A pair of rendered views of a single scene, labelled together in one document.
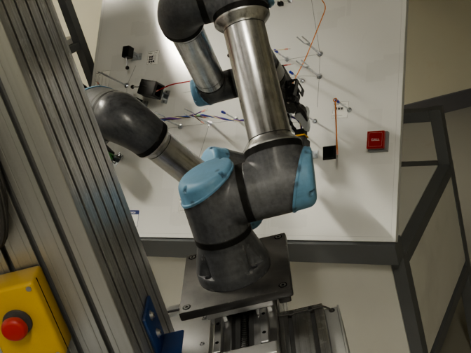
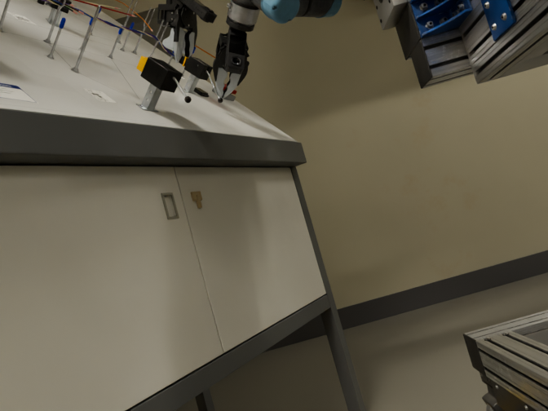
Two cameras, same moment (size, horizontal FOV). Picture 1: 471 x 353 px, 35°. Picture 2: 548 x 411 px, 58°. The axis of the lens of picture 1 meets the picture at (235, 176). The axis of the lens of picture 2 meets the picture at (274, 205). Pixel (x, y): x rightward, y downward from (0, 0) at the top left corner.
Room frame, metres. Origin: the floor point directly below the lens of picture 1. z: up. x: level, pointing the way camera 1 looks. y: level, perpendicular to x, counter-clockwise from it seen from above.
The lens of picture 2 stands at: (2.03, 1.14, 0.59)
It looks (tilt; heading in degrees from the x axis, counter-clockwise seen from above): 4 degrees up; 263
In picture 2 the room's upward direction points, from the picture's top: 16 degrees counter-clockwise
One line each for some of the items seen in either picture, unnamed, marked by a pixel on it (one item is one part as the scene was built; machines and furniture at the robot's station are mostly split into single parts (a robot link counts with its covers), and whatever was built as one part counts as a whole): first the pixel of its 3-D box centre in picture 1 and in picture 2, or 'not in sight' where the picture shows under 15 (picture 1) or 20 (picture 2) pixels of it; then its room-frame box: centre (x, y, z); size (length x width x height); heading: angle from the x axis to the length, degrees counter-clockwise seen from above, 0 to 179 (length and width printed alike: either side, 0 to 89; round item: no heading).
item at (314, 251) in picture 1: (217, 245); (174, 148); (2.08, 0.12, 0.83); 1.18 x 0.05 x 0.06; 56
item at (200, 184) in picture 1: (215, 198); not in sight; (1.32, 0.05, 1.33); 0.13 x 0.12 x 0.14; 83
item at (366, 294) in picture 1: (316, 307); (262, 241); (1.94, -0.12, 0.60); 0.55 x 0.03 x 0.39; 56
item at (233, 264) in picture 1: (228, 249); not in sight; (1.32, 0.06, 1.21); 0.15 x 0.15 x 0.10
